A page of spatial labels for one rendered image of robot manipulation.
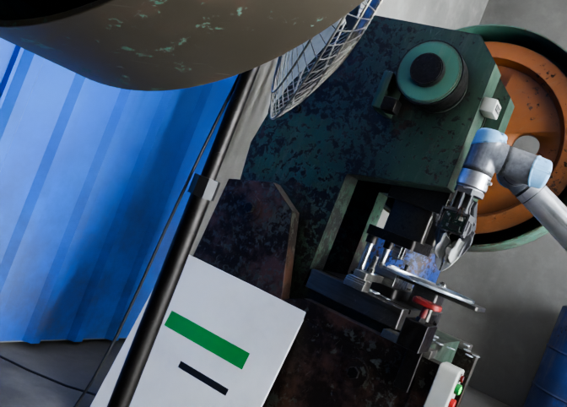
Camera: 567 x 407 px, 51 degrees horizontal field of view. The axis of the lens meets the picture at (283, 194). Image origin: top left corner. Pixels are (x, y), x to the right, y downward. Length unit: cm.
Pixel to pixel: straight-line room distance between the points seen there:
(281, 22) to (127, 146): 186
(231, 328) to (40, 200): 83
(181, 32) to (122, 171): 188
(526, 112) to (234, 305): 124
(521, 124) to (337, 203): 81
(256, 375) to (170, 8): 135
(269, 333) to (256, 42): 125
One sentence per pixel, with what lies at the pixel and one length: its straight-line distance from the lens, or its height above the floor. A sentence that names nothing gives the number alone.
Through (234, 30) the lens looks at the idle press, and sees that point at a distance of 60.
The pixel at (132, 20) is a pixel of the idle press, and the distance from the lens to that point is 58.
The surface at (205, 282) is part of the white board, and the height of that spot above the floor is 54.
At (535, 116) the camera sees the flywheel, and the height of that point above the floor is 146.
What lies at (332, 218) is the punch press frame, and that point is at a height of 86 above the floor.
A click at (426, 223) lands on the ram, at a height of 95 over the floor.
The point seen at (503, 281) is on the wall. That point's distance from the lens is 520.
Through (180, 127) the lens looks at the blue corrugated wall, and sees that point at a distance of 261.
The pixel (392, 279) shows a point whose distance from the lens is 186.
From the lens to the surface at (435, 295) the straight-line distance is 185.
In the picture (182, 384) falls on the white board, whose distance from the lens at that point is 187.
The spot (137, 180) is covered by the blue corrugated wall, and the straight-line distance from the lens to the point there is 248.
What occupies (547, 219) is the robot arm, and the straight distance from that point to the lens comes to 168.
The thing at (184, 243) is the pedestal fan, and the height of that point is 71.
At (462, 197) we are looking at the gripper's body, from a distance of 150.
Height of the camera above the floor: 87
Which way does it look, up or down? level
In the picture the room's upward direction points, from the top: 21 degrees clockwise
